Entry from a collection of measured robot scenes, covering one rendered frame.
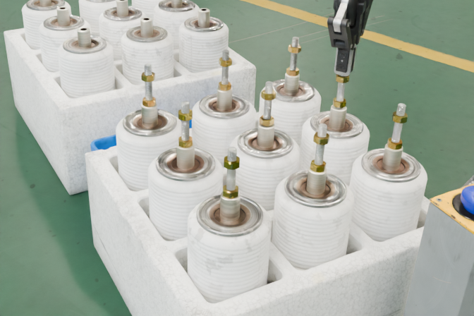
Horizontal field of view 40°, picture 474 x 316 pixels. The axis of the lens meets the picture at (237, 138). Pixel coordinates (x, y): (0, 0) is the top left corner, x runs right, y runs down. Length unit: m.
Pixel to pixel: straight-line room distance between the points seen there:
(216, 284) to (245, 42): 1.19
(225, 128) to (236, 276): 0.27
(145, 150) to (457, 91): 1.00
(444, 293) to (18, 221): 0.73
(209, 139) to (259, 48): 0.90
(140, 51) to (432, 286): 0.68
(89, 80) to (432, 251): 0.68
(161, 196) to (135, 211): 0.07
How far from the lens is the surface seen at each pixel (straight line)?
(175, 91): 1.20
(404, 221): 0.86
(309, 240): 0.78
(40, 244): 1.12
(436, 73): 1.79
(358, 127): 0.93
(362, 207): 0.85
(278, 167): 0.84
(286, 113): 0.98
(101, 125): 1.17
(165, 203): 0.81
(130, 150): 0.90
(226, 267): 0.73
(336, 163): 0.91
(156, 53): 1.19
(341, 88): 0.90
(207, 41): 1.23
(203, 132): 0.94
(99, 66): 1.15
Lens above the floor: 0.70
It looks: 31 degrees down
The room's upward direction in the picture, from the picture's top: 2 degrees clockwise
